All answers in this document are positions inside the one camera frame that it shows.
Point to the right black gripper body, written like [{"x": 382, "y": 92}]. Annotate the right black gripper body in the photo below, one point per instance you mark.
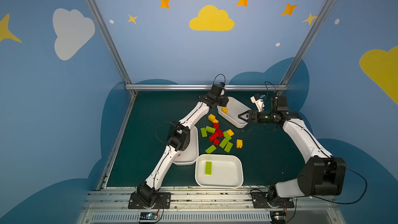
[{"x": 250, "y": 116}]

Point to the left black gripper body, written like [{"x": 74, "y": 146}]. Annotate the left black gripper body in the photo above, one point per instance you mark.
[{"x": 222, "y": 100}]

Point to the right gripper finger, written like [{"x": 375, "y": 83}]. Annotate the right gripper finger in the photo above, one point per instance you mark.
[
  {"x": 246, "y": 114},
  {"x": 244, "y": 119}
]

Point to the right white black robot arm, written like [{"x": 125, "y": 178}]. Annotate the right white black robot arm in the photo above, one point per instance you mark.
[{"x": 322, "y": 175}]

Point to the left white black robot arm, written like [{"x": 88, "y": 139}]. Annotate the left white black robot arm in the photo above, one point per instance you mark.
[{"x": 178, "y": 139}]

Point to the white tray back right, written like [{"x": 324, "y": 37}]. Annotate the white tray back right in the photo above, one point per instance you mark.
[{"x": 234, "y": 108}]

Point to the white tray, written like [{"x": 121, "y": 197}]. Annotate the white tray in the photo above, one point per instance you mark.
[
  {"x": 234, "y": 108},
  {"x": 227, "y": 171},
  {"x": 190, "y": 155}
]

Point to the yellow brick pair centre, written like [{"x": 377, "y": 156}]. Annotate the yellow brick pair centre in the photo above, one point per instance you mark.
[{"x": 212, "y": 118}]

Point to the green studded brick centre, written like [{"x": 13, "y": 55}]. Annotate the green studded brick centre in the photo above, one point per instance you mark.
[{"x": 226, "y": 135}]

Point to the red square brick centre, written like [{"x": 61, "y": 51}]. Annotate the red square brick centre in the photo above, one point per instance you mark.
[{"x": 219, "y": 133}]

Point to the green brick low middle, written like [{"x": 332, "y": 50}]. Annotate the green brick low middle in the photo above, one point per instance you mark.
[{"x": 223, "y": 143}]

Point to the green brick low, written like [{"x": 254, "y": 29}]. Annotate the green brick low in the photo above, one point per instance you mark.
[
  {"x": 211, "y": 149},
  {"x": 228, "y": 147},
  {"x": 223, "y": 143}
]

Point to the red long brick centre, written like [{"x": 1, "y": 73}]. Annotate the red long brick centre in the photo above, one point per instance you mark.
[{"x": 213, "y": 137}]

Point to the green brick low right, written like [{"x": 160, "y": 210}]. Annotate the green brick low right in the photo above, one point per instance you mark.
[{"x": 228, "y": 147}]

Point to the green brick upturned left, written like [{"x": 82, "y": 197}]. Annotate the green brick upturned left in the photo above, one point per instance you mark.
[{"x": 204, "y": 132}]

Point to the green brick low left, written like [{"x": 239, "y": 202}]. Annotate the green brick low left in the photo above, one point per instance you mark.
[{"x": 211, "y": 149}]

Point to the white tray front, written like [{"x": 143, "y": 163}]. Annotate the white tray front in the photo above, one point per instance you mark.
[{"x": 227, "y": 171}]

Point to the white tray left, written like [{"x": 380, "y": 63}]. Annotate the white tray left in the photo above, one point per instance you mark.
[{"x": 190, "y": 155}]

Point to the right controller board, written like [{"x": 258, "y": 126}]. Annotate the right controller board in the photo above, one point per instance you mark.
[{"x": 278, "y": 217}]

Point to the controller board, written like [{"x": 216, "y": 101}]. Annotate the controller board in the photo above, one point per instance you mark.
[
  {"x": 278, "y": 217},
  {"x": 148, "y": 217}
]

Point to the left controller board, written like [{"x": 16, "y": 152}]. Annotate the left controller board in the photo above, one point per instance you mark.
[{"x": 148, "y": 217}]

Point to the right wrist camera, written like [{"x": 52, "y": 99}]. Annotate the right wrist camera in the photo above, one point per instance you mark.
[{"x": 258, "y": 100}]

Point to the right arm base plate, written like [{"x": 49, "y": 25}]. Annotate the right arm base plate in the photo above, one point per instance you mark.
[{"x": 265, "y": 200}]

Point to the aluminium frame back bar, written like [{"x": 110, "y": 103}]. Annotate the aluminium frame back bar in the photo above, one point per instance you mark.
[{"x": 159, "y": 87}]

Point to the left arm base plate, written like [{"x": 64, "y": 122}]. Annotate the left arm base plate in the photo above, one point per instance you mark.
[{"x": 161, "y": 199}]

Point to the aluminium frame right post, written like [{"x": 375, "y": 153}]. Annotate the aluminium frame right post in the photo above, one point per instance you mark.
[{"x": 310, "y": 36}]

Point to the aluminium frame post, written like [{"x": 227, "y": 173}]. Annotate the aluminium frame post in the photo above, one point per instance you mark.
[
  {"x": 310, "y": 36},
  {"x": 108, "y": 39}
]

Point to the aluminium front rail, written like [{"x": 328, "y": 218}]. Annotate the aluminium front rail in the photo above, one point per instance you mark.
[{"x": 199, "y": 205}]

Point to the aluminium frame left post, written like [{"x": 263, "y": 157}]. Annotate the aluminium frame left post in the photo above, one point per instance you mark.
[{"x": 108, "y": 39}]

